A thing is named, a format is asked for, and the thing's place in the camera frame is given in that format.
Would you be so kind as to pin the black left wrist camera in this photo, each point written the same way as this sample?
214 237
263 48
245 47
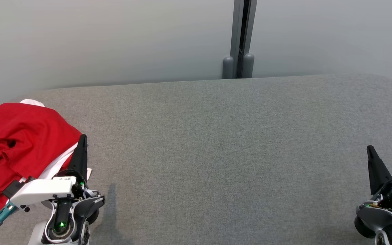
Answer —
12 189

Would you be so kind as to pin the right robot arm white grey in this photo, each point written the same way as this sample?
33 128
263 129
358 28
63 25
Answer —
369 214

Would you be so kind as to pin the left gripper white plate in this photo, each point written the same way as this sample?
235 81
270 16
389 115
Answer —
43 190

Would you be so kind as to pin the grey partition post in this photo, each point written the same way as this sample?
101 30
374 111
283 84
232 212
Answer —
237 20

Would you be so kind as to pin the grey fabric sofa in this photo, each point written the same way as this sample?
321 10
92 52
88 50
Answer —
216 153

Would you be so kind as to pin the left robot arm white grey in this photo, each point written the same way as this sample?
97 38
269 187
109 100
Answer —
90 204

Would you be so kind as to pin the red shorts with white stripe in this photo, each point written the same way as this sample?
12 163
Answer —
19 126

